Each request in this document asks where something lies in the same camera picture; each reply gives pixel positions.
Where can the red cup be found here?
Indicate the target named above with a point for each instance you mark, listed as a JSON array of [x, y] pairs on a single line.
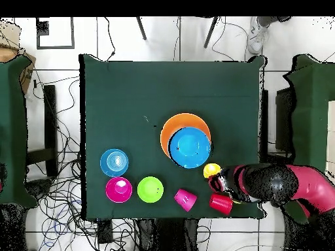
[[221, 204]]

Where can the pink cup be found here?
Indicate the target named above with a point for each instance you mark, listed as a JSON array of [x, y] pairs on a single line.
[[185, 200]]

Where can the large blue bowl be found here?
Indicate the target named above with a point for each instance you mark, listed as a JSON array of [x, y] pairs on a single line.
[[189, 149]]

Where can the large orange bowl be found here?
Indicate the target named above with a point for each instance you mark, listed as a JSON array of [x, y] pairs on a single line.
[[180, 121]]

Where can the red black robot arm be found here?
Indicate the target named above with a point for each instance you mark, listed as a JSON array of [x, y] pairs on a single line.
[[308, 183]]

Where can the small yellow orange cup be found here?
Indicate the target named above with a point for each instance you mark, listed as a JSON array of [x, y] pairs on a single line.
[[210, 168]]

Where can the green bowl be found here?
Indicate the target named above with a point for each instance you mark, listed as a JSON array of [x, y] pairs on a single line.
[[149, 189]]

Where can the black computer case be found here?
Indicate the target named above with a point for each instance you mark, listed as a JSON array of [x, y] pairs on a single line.
[[284, 117]]

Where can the pink bowl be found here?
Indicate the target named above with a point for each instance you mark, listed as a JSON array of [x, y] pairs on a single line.
[[115, 194]]

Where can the dark green table cloth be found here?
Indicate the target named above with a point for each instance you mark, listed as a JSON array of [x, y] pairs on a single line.
[[170, 86]]

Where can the light blue shallow bowl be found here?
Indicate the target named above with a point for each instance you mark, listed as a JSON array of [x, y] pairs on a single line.
[[107, 167]]

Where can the green cloth side table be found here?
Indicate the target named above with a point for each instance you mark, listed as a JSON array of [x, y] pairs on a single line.
[[311, 117], [13, 130]]

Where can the person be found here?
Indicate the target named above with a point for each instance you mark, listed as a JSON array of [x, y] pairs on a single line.
[[256, 39]]

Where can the grey chair base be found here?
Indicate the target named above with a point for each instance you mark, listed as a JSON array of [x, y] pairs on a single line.
[[39, 188]]

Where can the cardboard box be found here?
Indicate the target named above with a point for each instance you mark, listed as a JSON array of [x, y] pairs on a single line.
[[26, 75]]

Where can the camera tripod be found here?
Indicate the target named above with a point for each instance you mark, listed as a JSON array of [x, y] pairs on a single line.
[[141, 28]]

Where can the black metal frame bar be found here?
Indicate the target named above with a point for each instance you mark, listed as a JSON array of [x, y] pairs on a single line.
[[49, 117]]

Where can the black square floor frame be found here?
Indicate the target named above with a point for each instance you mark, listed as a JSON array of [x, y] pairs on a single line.
[[55, 47]]

